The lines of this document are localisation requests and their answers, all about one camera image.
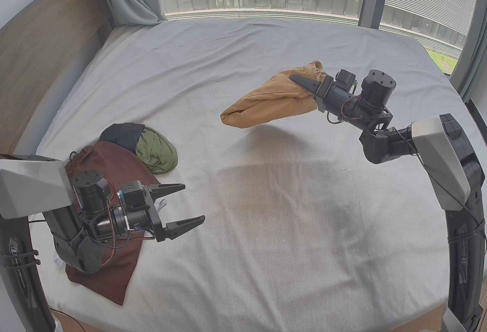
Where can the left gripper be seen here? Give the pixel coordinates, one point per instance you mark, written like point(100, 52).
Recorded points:
point(140, 224)

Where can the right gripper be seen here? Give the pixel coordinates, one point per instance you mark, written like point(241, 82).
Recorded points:
point(334, 98)

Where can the tan shorts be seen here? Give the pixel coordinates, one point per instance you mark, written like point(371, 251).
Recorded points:
point(274, 102)

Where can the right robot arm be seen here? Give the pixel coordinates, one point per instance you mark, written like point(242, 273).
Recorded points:
point(437, 155)

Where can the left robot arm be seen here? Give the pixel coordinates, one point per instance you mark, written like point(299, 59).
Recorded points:
point(57, 231)

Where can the green garment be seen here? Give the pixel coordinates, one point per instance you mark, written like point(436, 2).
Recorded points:
point(158, 151)

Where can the brown garment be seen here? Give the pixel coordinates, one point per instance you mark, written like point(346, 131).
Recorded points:
point(114, 273)

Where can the black garment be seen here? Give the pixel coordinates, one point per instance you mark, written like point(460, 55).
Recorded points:
point(120, 134)

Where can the white garment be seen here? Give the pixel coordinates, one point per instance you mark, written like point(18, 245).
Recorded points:
point(60, 261)

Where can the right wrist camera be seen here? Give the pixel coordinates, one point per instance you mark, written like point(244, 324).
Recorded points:
point(345, 78)

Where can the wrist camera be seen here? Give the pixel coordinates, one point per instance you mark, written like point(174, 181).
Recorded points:
point(345, 78)
point(135, 195)

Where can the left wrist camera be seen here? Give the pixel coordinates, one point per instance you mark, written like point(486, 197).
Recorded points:
point(135, 195)

